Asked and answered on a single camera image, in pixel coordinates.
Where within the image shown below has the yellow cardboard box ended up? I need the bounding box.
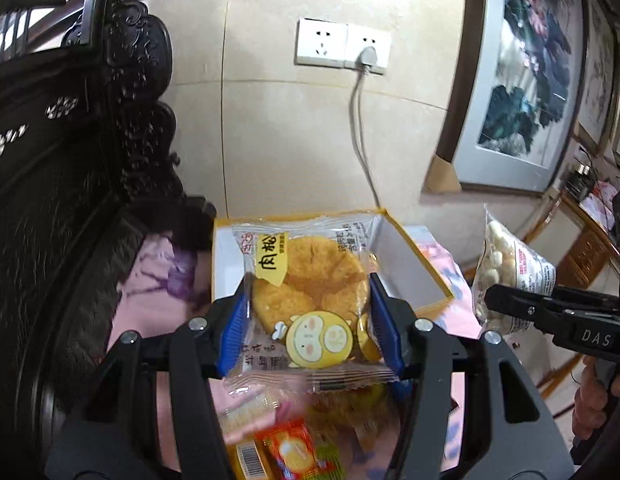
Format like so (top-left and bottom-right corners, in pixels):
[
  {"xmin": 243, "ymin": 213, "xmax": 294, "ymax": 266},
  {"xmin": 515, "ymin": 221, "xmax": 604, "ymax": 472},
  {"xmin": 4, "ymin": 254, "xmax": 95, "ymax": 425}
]
[{"xmin": 210, "ymin": 208, "xmax": 455, "ymax": 316}]

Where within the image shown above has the clear puffed rice bar packet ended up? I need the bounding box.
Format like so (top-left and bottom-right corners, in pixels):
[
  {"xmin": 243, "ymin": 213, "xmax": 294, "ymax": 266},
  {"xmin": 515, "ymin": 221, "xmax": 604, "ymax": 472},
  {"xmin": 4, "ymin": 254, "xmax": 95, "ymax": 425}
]
[{"xmin": 215, "ymin": 377, "xmax": 311, "ymax": 446}]

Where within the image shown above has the pink printed blanket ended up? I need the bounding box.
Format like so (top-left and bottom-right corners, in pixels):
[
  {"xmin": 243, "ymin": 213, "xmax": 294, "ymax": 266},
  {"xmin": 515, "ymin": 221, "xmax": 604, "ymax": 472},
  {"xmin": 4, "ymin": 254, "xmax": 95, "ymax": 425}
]
[{"xmin": 107, "ymin": 225, "xmax": 510, "ymax": 480}]

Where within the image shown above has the narrow framed painting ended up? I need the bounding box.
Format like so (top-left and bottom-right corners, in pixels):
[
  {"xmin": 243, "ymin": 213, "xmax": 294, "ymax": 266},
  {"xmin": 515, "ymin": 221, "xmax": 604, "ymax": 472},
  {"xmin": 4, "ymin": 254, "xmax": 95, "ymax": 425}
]
[{"xmin": 574, "ymin": 0, "xmax": 620, "ymax": 156}]

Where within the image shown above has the cardboard corner protector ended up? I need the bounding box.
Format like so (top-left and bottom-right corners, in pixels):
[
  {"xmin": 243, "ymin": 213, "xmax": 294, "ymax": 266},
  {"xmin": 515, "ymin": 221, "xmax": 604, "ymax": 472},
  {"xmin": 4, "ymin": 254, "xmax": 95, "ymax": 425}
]
[{"xmin": 422, "ymin": 155, "xmax": 463, "ymax": 193}]

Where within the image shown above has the round pastry packet cartoon label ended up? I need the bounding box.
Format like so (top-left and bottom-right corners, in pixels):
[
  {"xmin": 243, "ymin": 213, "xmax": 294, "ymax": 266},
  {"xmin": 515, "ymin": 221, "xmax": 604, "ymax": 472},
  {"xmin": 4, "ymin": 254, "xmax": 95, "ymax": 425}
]
[{"xmin": 222, "ymin": 212, "xmax": 415, "ymax": 393}]

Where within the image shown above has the wooden cabinet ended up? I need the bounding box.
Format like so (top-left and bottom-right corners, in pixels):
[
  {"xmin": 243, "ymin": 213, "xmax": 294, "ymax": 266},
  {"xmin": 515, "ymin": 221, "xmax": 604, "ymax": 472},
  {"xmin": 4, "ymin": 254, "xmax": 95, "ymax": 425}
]
[{"xmin": 520, "ymin": 190, "xmax": 620, "ymax": 293}]

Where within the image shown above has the large framed ink painting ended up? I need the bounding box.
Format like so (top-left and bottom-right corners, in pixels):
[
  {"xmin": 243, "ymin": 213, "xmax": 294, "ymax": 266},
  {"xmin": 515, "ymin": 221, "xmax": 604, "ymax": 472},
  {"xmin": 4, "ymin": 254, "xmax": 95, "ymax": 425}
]
[{"xmin": 435, "ymin": 0, "xmax": 590, "ymax": 196}]

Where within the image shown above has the red yellow snack packet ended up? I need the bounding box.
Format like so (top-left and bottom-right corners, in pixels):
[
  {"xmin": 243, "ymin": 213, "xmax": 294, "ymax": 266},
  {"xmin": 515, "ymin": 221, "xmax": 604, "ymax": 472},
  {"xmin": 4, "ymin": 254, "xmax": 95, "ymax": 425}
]
[{"xmin": 255, "ymin": 417, "xmax": 345, "ymax": 480}]

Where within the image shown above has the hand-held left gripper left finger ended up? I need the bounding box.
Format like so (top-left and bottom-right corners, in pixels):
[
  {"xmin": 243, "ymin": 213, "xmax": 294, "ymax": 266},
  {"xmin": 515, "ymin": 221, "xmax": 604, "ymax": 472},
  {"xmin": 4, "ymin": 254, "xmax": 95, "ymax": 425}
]
[{"xmin": 45, "ymin": 290, "xmax": 253, "ymax": 480}]

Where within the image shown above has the grey power plug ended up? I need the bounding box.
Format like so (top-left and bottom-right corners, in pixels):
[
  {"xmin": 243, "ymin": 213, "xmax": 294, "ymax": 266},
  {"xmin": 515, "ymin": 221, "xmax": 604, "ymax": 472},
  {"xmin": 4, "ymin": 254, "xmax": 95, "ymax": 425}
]
[{"xmin": 357, "ymin": 46, "xmax": 381, "ymax": 72}]

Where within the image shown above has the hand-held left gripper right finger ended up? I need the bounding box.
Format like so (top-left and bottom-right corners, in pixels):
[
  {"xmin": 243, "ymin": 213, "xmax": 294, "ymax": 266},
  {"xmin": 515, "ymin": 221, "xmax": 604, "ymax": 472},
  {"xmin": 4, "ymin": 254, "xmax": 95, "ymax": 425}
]
[{"xmin": 369, "ymin": 272, "xmax": 575, "ymax": 480}]

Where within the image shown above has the clear bag of white balls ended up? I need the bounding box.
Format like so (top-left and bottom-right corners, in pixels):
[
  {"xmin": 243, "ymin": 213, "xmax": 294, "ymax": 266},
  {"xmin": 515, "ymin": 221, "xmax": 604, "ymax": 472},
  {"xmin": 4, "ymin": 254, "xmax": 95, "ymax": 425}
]
[{"xmin": 472, "ymin": 204, "xmax": 558, "ymax": 336}]

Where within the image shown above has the dark device with cables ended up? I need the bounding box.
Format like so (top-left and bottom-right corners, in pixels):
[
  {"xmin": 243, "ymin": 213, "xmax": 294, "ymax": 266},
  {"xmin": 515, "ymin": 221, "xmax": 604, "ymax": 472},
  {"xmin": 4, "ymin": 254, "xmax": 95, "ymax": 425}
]
[{"xmin": 564, "ymin": 157, "xmax": 599, "ymax": 197}]

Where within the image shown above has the orange noodle snack packet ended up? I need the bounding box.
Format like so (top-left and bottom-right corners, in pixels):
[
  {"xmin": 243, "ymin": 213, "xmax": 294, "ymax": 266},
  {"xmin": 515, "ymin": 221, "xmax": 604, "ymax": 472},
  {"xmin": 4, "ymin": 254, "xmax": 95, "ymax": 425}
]
[{"xmin": 230, "ymin": 439, "xmax": 271, "ymax": 480}]

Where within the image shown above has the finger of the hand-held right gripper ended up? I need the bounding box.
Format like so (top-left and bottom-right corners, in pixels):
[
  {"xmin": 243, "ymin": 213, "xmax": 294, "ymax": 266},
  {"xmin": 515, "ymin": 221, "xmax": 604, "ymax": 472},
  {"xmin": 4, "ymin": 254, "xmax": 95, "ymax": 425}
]
[{"xmin": 484, "ymin": 284, "xmax": 570, "ymax": 333}]

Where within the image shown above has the white wall socket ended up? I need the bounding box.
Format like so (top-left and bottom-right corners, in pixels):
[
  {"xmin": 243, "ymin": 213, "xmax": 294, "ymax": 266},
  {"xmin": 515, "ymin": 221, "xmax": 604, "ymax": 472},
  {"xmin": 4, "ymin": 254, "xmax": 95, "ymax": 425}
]
[
  {"xmin": 345, "ymin": 24, "xmax": 392, "ymax": 76},
  {"xmin": 296, "ymin": 17, "xmax": 349, "ymax": 67}
]

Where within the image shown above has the clear packet of golden pastry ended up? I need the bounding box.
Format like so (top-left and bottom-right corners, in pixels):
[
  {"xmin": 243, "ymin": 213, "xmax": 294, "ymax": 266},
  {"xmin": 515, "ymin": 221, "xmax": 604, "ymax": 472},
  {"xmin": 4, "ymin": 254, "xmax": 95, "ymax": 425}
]
[{"xmin": 310, "ymin": 384, "xmax": 405, "ymax": 453}]

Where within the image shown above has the person's right hand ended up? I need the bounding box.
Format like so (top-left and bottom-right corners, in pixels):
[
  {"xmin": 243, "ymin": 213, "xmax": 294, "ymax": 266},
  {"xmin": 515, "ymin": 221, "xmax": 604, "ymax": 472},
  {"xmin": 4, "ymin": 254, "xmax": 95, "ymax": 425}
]
[{"xmin": 572, "ymin": 355, "xmax": 620, "ymax": 466}]

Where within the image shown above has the grey power cable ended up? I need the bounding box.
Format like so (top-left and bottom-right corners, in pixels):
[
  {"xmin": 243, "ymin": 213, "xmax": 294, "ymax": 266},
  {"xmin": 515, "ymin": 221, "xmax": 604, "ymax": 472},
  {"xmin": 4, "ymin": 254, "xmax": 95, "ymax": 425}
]
[{"xmin": 351, "ymin": 67, "xmax": 381, "ymax": 211}]

